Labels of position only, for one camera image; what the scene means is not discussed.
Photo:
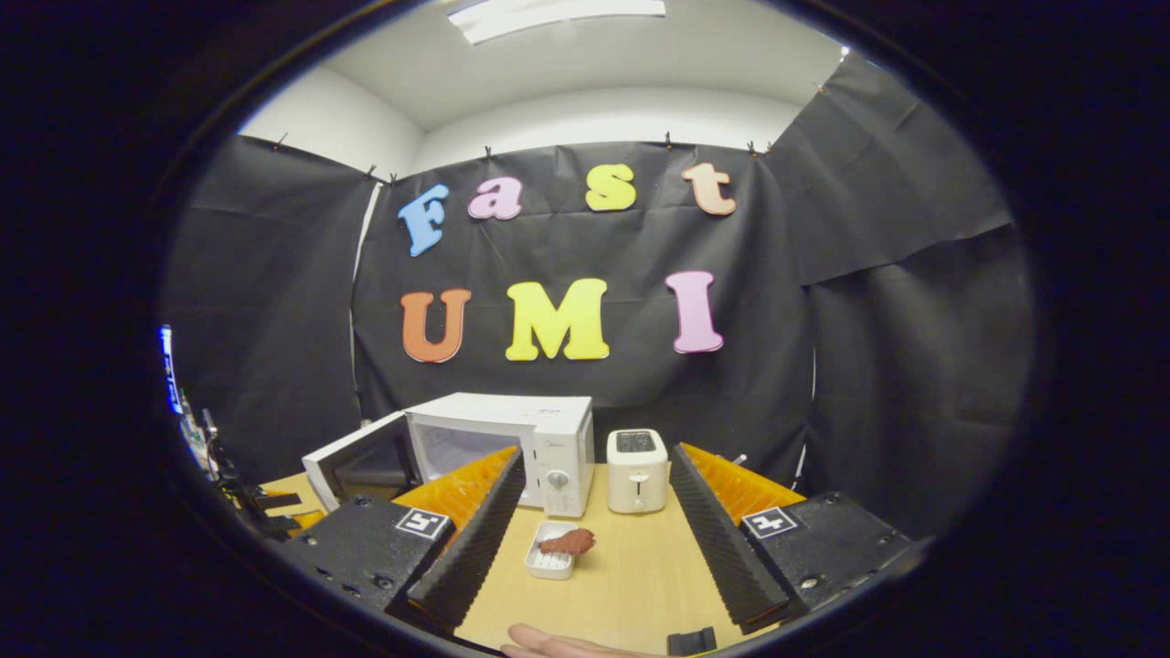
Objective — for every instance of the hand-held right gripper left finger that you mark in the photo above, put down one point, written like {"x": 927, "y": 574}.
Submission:
{"x": 475, "y": 557}

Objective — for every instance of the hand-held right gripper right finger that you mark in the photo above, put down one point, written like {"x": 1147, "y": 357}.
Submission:
{"x": 722, "y": 557}

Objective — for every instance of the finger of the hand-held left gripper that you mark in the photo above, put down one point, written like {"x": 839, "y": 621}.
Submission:
{"x": 279, "y": 521}

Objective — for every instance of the brown meat piece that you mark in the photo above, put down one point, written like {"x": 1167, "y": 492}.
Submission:
{"x": 569, "y": 543}

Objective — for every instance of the white microwave oven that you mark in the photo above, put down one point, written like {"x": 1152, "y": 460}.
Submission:
{"x": 558, "y": 448}

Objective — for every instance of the small white tray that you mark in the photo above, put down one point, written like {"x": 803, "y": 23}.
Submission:
{"x": 548, "y": 565}

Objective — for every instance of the white toaster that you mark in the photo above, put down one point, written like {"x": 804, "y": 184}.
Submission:
{"x": 637, "y": 480}

